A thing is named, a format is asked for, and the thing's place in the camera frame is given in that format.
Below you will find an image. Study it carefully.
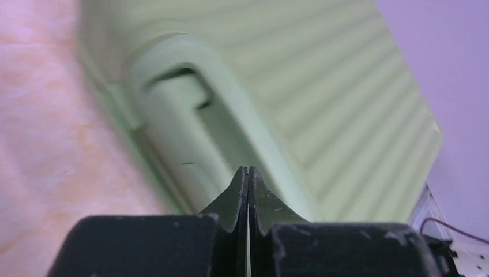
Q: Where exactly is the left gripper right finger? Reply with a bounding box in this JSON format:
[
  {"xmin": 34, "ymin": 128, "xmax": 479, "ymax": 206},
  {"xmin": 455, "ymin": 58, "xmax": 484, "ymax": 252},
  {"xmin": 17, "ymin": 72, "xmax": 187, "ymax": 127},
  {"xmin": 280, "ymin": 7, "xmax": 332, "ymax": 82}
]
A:
[{"xmin": 248, "ymin": 168, "xmax": 442, "ymax": 276}]

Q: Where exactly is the green suitcase blue lining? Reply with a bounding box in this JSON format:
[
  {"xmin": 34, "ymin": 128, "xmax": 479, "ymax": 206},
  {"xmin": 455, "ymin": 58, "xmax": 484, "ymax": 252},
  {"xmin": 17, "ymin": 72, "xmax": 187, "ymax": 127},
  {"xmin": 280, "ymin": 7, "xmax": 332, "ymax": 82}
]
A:
[{"xmin": 78, "ymin": 1, "xmax": 442, "ymax": 223}]

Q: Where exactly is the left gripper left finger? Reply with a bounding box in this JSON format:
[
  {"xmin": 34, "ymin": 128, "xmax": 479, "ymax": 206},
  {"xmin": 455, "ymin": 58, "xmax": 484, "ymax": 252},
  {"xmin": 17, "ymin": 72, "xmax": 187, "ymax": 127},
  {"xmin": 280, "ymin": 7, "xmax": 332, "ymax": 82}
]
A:
[{"xmin": 48, "ymin": 167, "xmax": 248, "ymax": 276}]

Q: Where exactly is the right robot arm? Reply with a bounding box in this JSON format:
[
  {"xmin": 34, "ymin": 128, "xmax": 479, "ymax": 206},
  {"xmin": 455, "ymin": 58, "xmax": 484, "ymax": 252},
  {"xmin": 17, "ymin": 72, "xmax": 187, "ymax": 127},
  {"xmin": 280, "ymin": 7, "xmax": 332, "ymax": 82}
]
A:
[{"xmin": 408, "ymin": 185, "xmax": 488, "ymax": 276}]

